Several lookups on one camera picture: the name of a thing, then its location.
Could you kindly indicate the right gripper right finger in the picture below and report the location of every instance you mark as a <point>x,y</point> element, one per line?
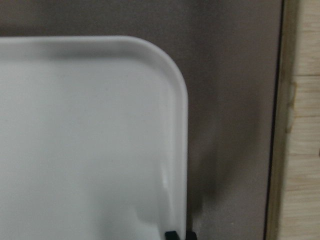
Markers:
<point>191,235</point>

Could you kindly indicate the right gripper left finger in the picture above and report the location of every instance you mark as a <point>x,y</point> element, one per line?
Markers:
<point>171,235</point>

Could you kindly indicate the cream rabbit tray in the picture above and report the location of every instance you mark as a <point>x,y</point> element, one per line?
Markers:
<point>93,139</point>

